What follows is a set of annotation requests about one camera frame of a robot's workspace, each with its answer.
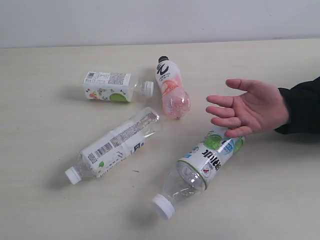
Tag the pink peach drink bottle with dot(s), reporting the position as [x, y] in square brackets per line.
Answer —
[175, 99]

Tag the square bottle butterfly label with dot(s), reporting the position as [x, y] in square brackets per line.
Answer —
[116, 87]

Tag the clear bottle white barcode label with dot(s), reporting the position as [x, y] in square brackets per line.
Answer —
[115, 146]

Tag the person's open bare hand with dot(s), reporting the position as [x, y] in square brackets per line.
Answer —
[259, 109]

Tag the clear bottle lime label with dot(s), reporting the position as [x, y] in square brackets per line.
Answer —
[193, 173]

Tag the black sleeved forearm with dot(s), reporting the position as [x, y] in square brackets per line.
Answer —
[303, 104]

